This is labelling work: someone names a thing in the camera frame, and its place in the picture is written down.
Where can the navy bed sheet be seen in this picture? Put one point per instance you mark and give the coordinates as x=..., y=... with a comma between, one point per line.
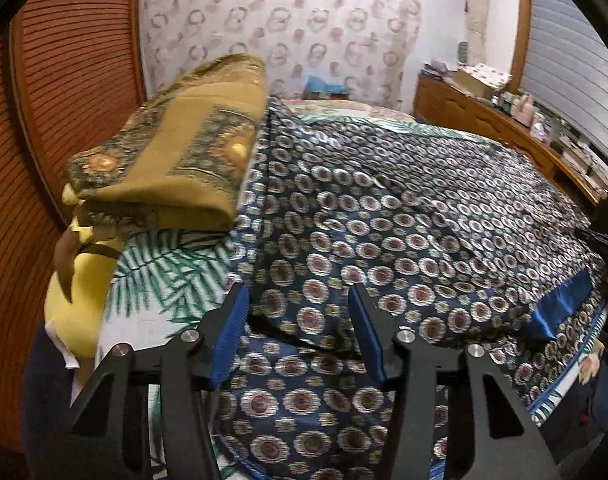
x=43, y=390

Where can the beige tied window curtain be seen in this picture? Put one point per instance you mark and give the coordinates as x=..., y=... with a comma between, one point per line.
x=475, y=15

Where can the pink tissue box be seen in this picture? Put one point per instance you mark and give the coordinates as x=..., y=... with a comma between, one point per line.
x=539, y=127

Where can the pink thermos jug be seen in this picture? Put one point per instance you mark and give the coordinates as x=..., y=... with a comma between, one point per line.
x=525, y=110

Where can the pink packet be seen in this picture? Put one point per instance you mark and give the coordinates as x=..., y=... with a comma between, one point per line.
x=436, y=66

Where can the navy circle print pajama top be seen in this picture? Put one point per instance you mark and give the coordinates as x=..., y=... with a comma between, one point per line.
x=384, y=220

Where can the small cardboard box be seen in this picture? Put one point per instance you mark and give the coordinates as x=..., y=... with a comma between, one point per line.
x=314, y=95

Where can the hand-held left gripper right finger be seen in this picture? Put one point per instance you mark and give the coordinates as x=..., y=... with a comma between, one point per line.
x=371, y=340

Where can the grey window blind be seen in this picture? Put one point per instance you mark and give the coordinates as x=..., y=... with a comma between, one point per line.
x=569, y=60

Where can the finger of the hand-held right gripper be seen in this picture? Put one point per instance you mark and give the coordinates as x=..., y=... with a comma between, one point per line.
x=601, y=241

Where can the floral blanket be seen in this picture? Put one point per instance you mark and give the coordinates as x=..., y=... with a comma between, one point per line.
x=344, y=106

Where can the wooden window frame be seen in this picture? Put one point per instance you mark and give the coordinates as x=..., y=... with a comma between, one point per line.
x=521, y=25

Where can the green leaf print bedsheet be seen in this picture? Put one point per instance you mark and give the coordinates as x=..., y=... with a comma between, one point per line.
x=158, y=280

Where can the person's dark clothing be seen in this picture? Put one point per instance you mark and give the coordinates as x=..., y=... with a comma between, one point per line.
x=604, y=410

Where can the brown patterned folded cloth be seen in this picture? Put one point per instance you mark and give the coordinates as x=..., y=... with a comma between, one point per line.
x=183, y=175

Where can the blue plastic bag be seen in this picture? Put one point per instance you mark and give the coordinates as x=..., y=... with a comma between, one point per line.
x=324, y=85

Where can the small desk fan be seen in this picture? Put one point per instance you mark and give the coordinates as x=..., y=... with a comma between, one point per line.
x=462, y=55

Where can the white spotted cloth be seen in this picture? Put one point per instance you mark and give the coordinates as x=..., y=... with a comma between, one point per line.
x=491, y=74

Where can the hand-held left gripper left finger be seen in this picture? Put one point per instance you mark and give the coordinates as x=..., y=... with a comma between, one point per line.
x=228, y=330

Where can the yellow cloth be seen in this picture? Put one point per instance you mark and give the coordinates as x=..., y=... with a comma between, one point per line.
x=83, y=300

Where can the wooden sideboard cabinet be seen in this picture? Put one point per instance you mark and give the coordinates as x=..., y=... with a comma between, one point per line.
x=464, y=110

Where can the circle print sheer curtain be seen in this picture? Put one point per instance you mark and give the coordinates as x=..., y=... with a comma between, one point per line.
x=284, y=20

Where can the wooden louvered wardrobe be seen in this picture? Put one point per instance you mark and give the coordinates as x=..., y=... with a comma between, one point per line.
x=58, y=85

